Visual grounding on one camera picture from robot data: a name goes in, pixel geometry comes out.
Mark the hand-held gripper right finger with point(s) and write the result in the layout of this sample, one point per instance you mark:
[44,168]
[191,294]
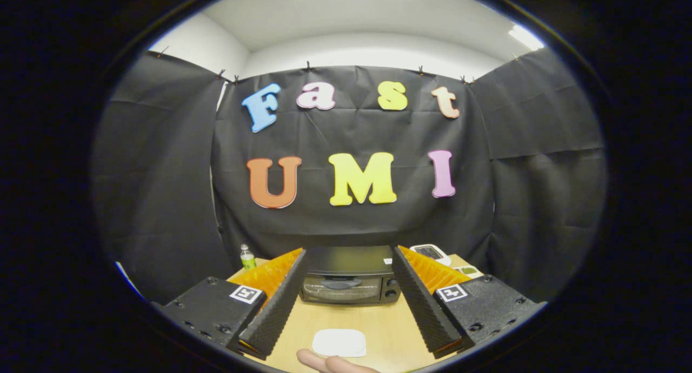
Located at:
[424,308]

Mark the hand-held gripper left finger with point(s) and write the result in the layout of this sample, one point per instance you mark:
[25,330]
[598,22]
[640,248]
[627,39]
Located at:
[278,308]

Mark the black toaster oven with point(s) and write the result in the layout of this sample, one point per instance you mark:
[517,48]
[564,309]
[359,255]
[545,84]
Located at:
[346,259]

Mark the white pop-up toaster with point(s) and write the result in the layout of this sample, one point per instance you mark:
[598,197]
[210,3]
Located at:
[430,251]

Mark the green label plastic bottle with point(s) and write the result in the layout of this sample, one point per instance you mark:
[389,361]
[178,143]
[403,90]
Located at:
[248,260]

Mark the white divided seed dish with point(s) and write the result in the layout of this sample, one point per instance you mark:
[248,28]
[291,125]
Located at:
[469,270]

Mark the white square plate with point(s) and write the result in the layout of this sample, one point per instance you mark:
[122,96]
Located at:
[339,343]

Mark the black backdrop cloth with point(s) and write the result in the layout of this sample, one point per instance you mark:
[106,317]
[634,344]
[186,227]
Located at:
[351,135]

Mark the short ceiling light panel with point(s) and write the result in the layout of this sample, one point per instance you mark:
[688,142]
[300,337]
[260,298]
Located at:
[525,38]

